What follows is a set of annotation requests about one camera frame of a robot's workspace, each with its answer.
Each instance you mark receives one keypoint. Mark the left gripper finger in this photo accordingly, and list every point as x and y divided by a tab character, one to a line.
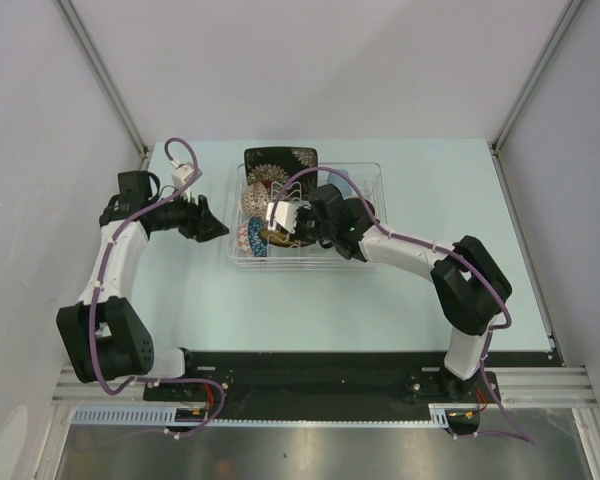
210	231
204	214

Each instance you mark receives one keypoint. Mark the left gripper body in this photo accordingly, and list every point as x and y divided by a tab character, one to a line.
180	217

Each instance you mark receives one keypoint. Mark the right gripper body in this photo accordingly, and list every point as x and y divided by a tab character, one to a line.
309	227

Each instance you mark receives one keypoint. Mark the red patterned white bowl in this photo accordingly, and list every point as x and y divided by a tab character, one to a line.
242	248

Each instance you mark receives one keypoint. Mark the round black yellow saucer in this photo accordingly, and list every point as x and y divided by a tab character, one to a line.
280	239

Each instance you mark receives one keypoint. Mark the blue patterned bowl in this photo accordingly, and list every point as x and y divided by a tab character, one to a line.
257	244

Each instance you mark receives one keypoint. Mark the light blue cup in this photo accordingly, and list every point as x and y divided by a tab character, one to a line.
338	178

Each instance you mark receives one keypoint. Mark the brown patterned bowl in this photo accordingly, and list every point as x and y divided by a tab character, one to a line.
254	201

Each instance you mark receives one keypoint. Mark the white wire dish rack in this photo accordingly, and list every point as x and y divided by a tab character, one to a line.
368	178

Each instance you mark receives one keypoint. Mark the red black mug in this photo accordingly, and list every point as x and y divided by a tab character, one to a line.
361	209

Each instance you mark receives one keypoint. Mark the square black floral plate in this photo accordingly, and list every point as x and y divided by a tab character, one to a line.
277	164

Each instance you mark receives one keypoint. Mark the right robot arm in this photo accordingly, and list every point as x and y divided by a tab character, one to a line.
471	288

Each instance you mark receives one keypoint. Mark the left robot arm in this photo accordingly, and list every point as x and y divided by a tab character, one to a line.
103	325

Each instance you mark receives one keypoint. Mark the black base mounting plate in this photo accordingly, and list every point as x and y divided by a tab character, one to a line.
332	387

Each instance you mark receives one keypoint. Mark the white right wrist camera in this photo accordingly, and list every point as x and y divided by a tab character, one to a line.
282	216

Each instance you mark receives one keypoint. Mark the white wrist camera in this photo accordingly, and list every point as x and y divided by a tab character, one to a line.
183	177
282	216

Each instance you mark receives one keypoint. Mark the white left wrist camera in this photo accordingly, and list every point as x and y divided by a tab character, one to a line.
183	177

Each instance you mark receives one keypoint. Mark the aluminium frame rail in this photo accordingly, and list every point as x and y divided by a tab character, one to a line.
95	62

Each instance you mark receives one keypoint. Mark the white slotted cable duct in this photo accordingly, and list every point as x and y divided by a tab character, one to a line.
173	417

